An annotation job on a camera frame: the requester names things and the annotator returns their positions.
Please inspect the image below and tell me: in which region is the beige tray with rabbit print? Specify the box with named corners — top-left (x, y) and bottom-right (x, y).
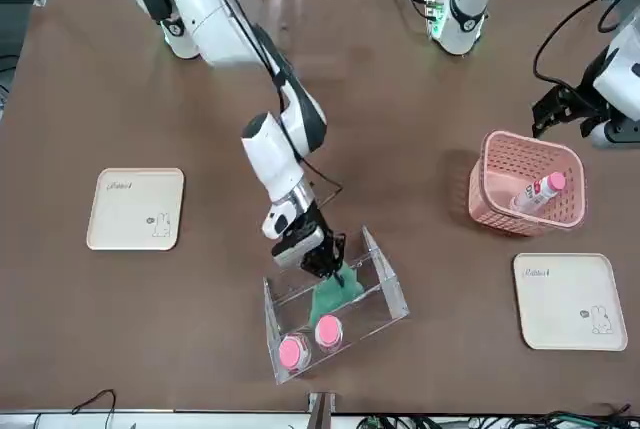
top-left (512, 251), bottom-right (629, 352)
top-left (85, 166), bottom-right (186, 252)

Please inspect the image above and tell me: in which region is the pink perforated plastic basket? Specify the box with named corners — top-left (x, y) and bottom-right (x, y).
top-left (467, 129), bottom-right (588, 238)

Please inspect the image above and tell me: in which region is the black cable along right arm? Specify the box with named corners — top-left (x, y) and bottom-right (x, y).
top-left (167, 0), bottom-right (346, 213)

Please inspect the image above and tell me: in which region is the black desk cable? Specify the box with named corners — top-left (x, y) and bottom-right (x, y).
top-left (69, 388), bottom-right (117, 418)
top-left (359, 404), bottom-right (634, 429)

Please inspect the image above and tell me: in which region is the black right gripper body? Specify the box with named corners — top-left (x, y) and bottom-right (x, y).
top-left (285, 202), bottom-right (335, 250)

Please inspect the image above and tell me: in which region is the clear acrylic stepped shelf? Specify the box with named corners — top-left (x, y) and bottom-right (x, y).
top-left (262, 224), bottom-right (410, 385)

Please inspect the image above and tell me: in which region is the aluminium frame post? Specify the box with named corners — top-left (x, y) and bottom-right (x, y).
top-left (306, 390), bottom-right (338, 429)

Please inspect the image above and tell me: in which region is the white bottle with pink cap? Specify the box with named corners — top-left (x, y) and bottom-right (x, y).
top-left (313, 314), bottom-right (346, 354)
top-left (508, 171), bottom-right (568, 214)
top-left (277, 331), bottom-right (313, 374)

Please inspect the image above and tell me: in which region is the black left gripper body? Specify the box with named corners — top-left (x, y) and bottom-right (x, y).
top-left (564, 81), bottom-right (611, 123)

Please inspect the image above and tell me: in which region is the green fleece cloth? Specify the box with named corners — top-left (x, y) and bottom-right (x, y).
top-left (308, 268), bottom-right (365, 329)

